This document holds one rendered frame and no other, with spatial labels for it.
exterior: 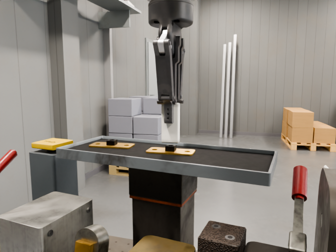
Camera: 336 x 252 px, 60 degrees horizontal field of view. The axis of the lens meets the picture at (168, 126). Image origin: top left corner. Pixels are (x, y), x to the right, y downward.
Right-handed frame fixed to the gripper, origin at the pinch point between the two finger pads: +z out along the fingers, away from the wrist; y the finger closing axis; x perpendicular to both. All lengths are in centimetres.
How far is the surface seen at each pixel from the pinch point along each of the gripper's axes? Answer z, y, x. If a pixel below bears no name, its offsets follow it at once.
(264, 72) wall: -33, 695, -56
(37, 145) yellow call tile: 5.7, 0.5, 28.3
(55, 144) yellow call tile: 5.3, 0.8, 24.2
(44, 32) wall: -60, 225, 194
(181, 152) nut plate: 5.0, -0.9, -2.1
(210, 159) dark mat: 5.3, -3.5, -7.4
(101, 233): 11.0, -19.5, 3.7
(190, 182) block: 10.0, -1.8, -3.9
